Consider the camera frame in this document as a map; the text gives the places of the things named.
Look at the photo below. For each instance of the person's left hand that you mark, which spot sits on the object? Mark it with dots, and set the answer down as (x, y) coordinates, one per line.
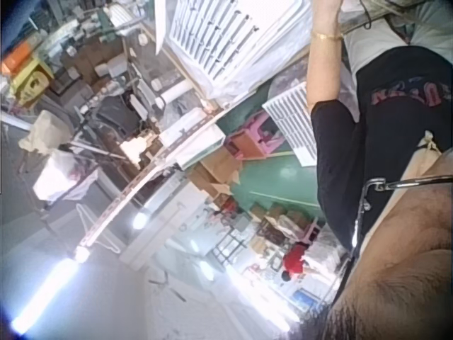
(327, 17)

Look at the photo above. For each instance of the large white louvred grille panel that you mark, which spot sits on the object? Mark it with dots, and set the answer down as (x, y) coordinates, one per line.
(219, 39)

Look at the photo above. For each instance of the small white louvred grille panel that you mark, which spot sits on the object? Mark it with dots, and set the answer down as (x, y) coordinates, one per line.
(293, 124)

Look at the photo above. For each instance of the pink plastic stool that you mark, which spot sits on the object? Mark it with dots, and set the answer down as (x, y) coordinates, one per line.
(253, 138)

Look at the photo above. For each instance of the brown cardboard box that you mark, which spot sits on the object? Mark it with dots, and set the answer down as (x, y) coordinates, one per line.
(216, 173)

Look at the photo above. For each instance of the cluttered metal storage rack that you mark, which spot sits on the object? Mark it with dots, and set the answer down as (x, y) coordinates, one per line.
(106, 92)

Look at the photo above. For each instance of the white plastic bag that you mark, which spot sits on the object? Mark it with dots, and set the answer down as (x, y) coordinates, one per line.
(60, 173)

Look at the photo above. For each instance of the orange box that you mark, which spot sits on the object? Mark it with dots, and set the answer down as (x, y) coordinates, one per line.
(16, 58)

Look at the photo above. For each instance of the fluorescent tube light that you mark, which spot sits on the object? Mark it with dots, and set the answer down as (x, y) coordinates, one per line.
(46, 287)

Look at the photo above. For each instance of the white slotted shelf rail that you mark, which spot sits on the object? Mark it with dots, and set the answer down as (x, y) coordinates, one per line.
(148, 177)

